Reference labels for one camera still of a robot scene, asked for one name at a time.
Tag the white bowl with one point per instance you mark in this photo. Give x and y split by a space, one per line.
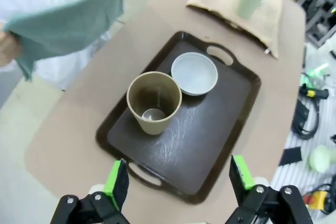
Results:
195 73

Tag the tall beige cup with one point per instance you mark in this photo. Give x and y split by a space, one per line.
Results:
157 98

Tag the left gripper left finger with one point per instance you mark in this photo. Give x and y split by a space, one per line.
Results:
115 190

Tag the yellow black hand tool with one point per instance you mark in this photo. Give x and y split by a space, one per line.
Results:
313 92

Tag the pale green white object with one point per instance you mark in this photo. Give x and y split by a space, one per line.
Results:
320 158

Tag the grey metal frame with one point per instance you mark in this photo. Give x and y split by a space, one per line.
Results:
319 16

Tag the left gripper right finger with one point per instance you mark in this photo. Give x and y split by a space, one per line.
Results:
241 179

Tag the green cloth mat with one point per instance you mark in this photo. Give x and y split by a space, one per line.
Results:
65 24

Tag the black square pad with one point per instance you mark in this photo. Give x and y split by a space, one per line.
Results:
291 155

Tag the person's right hand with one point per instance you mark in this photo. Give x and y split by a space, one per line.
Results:
9 48

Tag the beige cloth mat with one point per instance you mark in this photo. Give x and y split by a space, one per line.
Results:
218 1

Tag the yellow emergency stop box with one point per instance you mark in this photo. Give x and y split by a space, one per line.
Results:
319 201

